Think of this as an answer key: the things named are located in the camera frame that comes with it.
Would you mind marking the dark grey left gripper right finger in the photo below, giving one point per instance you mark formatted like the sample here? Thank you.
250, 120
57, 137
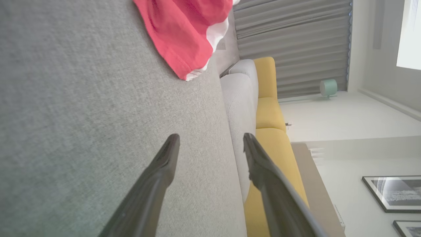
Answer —
279, 204

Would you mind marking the long grey sofa seat cushion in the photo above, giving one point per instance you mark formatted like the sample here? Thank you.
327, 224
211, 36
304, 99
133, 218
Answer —
238, 115

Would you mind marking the grey pleated curtain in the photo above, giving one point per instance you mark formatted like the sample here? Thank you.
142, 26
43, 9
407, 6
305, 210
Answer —
296, 42

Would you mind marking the mint green round lamp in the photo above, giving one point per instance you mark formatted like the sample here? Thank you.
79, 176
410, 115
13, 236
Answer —
329, 87

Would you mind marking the black framed monochrome picture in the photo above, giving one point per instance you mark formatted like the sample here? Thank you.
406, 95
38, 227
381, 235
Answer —
409, 228
394, 194

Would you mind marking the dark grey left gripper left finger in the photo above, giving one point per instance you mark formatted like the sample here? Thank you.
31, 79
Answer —
148, 197

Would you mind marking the red white basketball jersey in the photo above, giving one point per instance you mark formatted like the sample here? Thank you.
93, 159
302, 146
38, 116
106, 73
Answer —
177, 29

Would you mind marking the wide yellow sofa back cushion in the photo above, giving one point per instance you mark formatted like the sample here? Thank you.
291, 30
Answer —
279, 158

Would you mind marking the bright white light panel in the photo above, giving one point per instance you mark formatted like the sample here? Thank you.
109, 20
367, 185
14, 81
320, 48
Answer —
409, 33

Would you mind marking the short grey sofa seat cushion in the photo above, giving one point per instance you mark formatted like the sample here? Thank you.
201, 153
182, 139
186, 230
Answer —
246, 65

